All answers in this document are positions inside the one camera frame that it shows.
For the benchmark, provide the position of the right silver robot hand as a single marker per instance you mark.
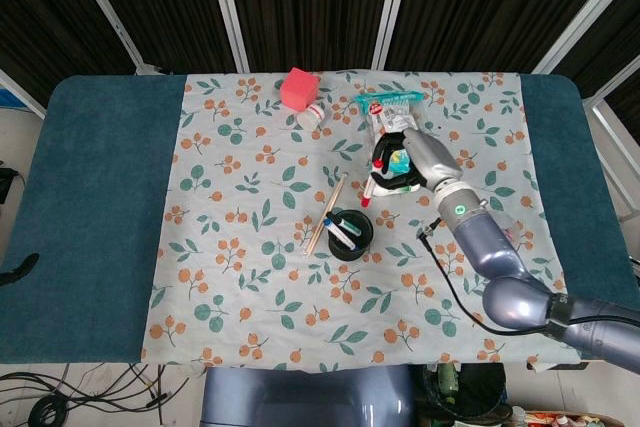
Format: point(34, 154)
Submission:
point(435, 159)

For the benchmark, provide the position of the cardboard box of small items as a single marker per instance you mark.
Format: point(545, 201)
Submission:
point(570, 419)

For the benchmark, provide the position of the pink sponge cube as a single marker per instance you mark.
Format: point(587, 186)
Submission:
point(299, 89)

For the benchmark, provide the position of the red capped marker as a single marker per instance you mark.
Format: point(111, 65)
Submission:
point(369, 192)

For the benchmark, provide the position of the floral grey tablecloth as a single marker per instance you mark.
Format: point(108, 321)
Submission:
point(250, 297)

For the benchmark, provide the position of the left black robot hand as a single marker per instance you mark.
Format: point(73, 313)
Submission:
point(20, 269)

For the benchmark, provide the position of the black waste bin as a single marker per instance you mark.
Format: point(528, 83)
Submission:
point(475, 397)

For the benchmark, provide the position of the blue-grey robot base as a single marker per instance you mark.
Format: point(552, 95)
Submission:
point(305, 397)

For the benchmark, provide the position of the green bottle in bin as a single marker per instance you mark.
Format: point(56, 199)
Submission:
point(447, 384)

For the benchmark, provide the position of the green marker with black cap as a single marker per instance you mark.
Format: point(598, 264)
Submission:
point(347, 224)

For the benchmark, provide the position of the wooden chopstick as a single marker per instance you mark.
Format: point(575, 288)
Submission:
point(320, 232)
point(330, 207)

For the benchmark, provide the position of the small white red-label bottle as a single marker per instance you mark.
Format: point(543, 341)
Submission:
point(311, 116)

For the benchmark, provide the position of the clear jar of coloured clips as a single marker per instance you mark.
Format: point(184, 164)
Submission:
point(509, 231)

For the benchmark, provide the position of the teal plastic bag of clips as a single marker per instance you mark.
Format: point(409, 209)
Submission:
point(392, 114)

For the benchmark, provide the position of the teal table cover cloth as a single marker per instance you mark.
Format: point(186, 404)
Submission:
point(100, 197)

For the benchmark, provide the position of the black round pen holder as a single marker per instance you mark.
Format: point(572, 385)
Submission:
point(365, 242)

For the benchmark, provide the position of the white marker with blue cap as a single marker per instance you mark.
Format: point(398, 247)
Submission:
point(342, 237)

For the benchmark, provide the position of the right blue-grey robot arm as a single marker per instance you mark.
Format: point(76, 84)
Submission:
point(490, 252)

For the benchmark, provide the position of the white partition post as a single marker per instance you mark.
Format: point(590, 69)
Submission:
point(580, 17)
point(392, 7)
point(227, 7)
point(107, 12)

